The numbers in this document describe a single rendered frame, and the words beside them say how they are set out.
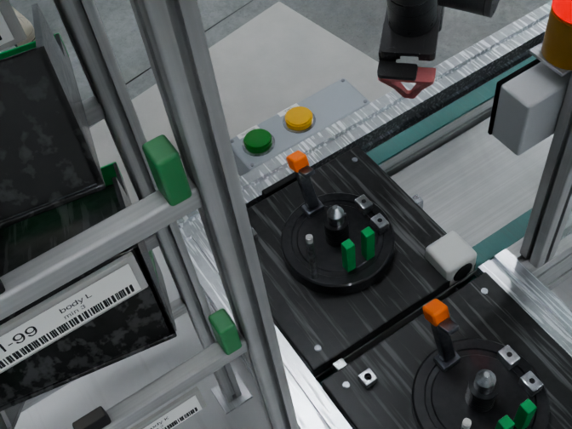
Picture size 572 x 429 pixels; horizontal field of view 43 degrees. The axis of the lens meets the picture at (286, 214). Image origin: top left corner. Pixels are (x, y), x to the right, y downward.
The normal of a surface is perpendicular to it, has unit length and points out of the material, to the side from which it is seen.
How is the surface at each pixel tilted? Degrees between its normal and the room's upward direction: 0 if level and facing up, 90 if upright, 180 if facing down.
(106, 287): 90
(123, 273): 90
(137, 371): 0
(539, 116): 90
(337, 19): 0
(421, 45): 13
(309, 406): 0
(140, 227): 90
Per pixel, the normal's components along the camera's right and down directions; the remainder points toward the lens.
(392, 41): -0.18, -0.39
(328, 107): -0.10, -0.59
